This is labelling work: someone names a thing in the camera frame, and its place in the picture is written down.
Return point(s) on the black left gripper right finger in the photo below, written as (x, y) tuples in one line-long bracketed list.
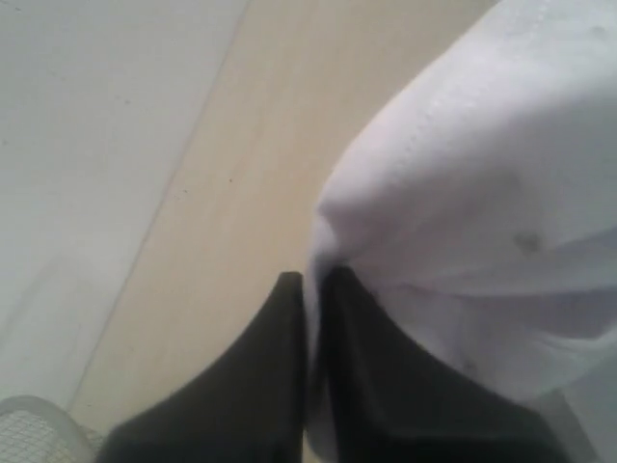
[(392, 401)]

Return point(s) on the metal mesh basket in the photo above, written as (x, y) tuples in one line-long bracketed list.
[(35, 430)]

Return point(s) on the white printed t-shirt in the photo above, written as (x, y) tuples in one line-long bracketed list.
[(479, 207)]

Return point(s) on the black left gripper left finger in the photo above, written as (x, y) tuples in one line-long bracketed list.
[(248, 406)]

